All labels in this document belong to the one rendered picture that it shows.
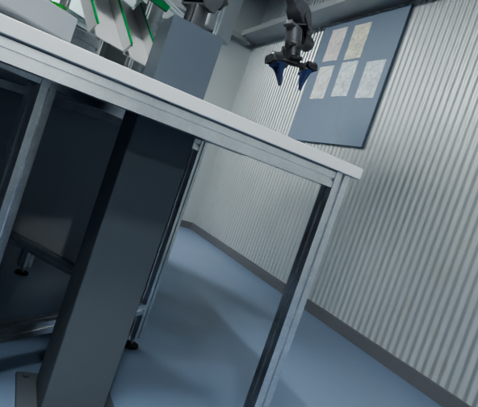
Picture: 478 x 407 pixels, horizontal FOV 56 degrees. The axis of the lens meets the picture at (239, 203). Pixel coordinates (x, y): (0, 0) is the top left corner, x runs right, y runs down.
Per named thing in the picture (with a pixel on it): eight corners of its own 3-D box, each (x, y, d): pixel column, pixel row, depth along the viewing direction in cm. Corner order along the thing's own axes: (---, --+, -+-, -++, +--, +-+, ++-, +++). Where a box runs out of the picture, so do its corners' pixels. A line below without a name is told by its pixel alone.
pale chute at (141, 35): (152, 70, 152) (161, 62, 150) (122, 53, 142) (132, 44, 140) (133, 10, 163) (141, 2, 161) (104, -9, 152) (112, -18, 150)
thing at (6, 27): (359, 179, 114) (363, 169, 114) (-44, 14, 73) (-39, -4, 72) (241, 155, 176) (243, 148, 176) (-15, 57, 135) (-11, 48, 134)
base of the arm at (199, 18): (206, 34, 118) (213, 12, 117) (183, 23, 115) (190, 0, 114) (196, 38, 124) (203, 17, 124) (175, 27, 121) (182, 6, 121)
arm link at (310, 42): (308, 7, 151) (322, 21, 160) (287, 6, 155) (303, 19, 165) (298, 42, 152) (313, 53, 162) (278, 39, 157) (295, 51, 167)
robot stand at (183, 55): (199, 113, 117) (224, 39, 116) (148, 92, 110) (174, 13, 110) (182, 112, 129) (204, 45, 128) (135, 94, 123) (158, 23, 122)
